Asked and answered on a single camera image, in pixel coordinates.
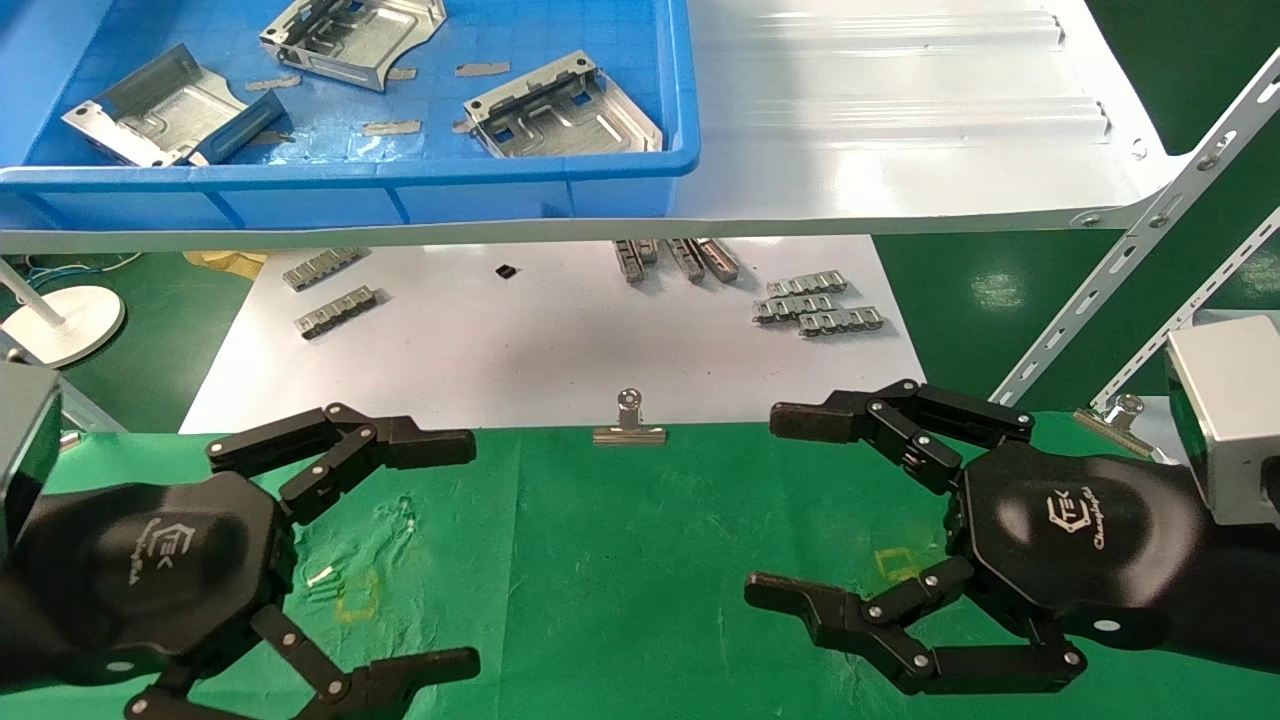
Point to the white metal shelf board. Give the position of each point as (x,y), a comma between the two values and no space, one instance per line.
(900,150)

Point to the white shelf post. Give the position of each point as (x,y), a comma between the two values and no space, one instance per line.
(95,412)

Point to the perforated white shelf strut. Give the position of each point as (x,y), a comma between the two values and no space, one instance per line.
(1200,300)
(1150,225)

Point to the green table cloth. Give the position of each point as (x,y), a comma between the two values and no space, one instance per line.
(640,560)

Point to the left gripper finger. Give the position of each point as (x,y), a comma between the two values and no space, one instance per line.
(420,448)

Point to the silver binder clip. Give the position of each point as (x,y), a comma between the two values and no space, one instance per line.
(1110,425)
(68,440)
(630,434)

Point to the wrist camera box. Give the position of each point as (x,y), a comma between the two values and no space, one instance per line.
(25,450)
(1230,420)

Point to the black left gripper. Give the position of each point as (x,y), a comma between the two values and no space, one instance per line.
(150,570)

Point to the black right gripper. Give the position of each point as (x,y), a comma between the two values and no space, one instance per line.
(1080,540)

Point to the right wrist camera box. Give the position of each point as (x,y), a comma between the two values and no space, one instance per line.
(1230,420)

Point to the small ribbed metal part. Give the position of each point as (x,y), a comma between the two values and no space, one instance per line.
(687,262)
(840,321)
(322,268)
(337,311)
(720,262)
(630,262)
(649,250)
(806,284)
(790,308)

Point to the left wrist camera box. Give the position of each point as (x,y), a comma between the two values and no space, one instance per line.
(25,450)

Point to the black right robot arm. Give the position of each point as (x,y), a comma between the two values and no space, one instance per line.
(1250,600)

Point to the blue plastic bin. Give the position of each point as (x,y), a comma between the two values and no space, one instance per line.
(350,195)

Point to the yellow plastic bag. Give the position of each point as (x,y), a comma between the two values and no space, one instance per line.
(230,262)

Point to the stamped metal bracket part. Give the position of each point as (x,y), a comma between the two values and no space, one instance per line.
(170,100)
(570,125)
(370,50)

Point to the white round-base lamp stand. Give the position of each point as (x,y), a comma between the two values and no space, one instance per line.
(70,325)

